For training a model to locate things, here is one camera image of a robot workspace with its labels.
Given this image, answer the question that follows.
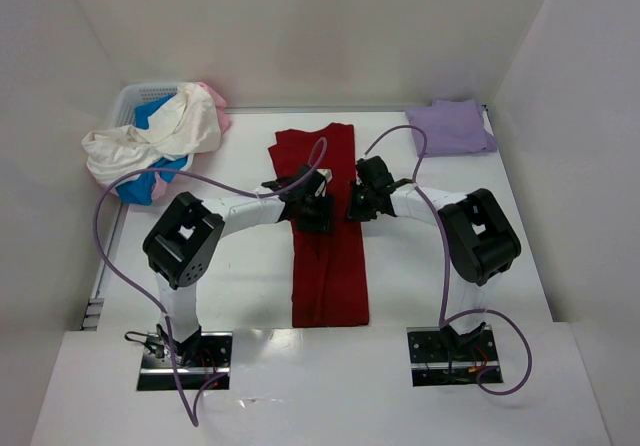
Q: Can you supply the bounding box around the folded purple t shirt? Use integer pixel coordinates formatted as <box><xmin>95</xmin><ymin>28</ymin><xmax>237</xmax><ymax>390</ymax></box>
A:
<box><xmin>405</xmin><ymin>99</ymin><xmax>497</xmax><ymax>157</ymax></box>

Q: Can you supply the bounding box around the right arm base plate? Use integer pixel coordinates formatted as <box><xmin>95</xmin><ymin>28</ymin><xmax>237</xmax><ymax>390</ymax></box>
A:
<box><xmin>407</xmin><ymin>325</ymin><xmax>503</xmax><ymax>387</ymax></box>

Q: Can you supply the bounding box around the blue t shirt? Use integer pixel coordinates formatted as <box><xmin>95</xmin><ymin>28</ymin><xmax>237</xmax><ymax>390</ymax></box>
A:
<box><xmin>115</xmin><ymin>100</ymin><xmax>194</xmax><ymax>206</ymax></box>

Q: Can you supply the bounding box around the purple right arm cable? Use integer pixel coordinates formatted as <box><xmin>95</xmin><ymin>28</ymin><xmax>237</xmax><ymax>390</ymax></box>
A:
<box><xmin>363</xmin><ymin>124</ymin><xmax>534</xmax><ymax>397</ymax></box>

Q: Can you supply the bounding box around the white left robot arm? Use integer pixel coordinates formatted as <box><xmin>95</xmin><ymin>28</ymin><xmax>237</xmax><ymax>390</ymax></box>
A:
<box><xmin>143</xmin><ymin>165</ymin><xmax>333</xmax><ymax>364</ymax></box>

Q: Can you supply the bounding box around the red t shirt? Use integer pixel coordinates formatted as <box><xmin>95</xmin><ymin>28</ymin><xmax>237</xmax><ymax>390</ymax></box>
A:
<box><xmin>269</xmin><ymin>123</ymin><xmax>370</xmax><ymax>328</ymax></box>

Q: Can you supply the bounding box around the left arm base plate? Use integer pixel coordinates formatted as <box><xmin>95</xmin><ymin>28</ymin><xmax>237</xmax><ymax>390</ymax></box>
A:
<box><xmin>124</xmin><ymin>331</ymin><xmax>233</xmax><ymax>392</ymax></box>

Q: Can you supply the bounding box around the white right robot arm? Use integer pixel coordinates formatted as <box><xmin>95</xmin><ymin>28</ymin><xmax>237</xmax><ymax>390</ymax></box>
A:
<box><xmin>346</xmin><ymin>156</ymin><xmax>521</xmax><ymax>354</ymax></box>

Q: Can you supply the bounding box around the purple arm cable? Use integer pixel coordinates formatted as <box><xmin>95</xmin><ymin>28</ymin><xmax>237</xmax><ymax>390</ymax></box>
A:
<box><xmin>93</xmin><ymin>136</ymin><xmax>329</xmax><ymax>428</ymax></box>
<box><xmin>363</xmin><ymin>124</ymin><xmax>534</xmax><ymax>397</ymax></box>

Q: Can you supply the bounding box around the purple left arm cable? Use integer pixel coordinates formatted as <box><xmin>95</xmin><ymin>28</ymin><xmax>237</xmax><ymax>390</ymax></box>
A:
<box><xmin>93</xmin><ymin>136</ymin><xmax>329</xmax><ymax>428</ymax></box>

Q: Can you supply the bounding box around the cream white t shirt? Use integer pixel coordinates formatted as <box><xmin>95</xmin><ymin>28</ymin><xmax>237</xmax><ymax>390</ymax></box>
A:
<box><xmin>82</xmin><ymin>82</ymin><xmax>230</xmax><ymax>184</ymax></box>

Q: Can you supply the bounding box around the white plastic laundry basket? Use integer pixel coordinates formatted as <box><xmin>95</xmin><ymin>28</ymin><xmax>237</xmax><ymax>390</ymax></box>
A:
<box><xmin>104</xmin><ymin>81</ymin><xmax>194</xmax><ymax>130</ymax></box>

